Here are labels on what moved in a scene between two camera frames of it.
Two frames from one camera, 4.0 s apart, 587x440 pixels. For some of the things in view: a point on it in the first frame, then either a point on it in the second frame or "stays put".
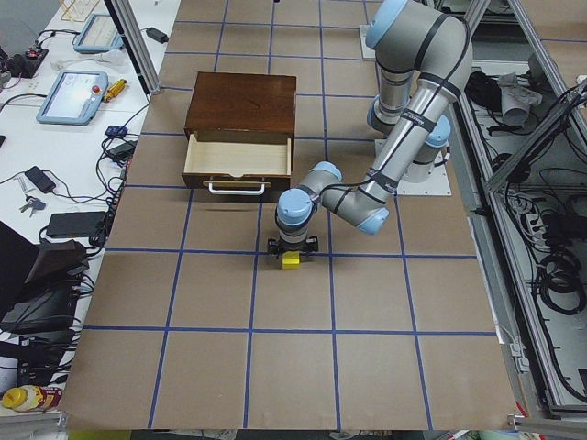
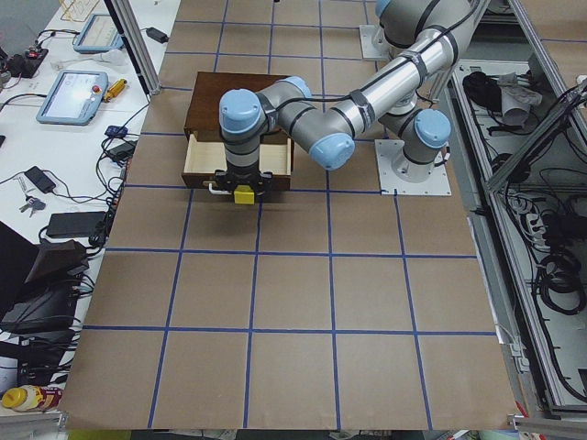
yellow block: (291, 260) -> (244, 194)
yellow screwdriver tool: (116, 90) stays put
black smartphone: (40, 179) stays put
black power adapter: (157, 35) stays put
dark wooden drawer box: (240, 135) stays put
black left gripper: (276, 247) -> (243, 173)
